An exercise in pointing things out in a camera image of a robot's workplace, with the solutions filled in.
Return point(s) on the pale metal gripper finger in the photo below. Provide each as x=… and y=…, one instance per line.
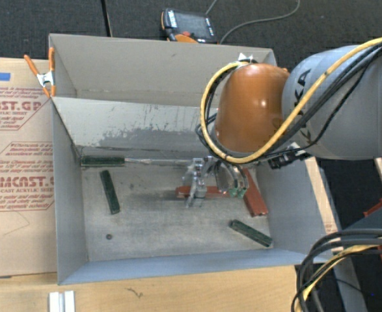
x=190, y=197
x=201, y=193

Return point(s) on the red-brown flat block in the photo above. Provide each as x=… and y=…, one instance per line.
x=255, y=203
x=182, y=192

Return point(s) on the grey metal bin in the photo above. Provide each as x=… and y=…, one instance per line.
x=164, y=219

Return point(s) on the dark green flat block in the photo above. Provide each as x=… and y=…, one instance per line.
x=110, y=192
x=103, y=161
x=251, y=233

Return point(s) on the brown cardboard board, red print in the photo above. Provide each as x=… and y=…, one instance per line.
x=21, y=174

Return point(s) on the black cylinder on white bracket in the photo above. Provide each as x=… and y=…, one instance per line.
x=280, y=162

